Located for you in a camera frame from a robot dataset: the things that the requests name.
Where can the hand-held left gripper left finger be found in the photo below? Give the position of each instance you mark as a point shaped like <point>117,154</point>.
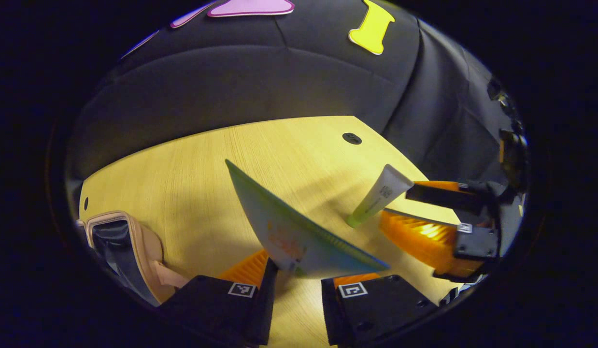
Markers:
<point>266,309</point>

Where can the black backdrop cloth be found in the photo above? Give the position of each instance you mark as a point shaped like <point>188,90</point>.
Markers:
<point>231,82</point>

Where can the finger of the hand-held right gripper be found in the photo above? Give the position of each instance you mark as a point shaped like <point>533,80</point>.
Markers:
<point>439,197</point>
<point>475,244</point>

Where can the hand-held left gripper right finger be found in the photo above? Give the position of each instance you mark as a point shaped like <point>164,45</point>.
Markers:
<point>329,314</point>

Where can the pink suitcase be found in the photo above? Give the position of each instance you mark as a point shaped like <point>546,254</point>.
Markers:
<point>149,251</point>

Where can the green face mask sachet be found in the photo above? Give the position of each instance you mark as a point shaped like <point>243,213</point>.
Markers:
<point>289,227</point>

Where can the white green skincare tube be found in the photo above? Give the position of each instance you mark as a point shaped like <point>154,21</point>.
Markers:
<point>383,191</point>

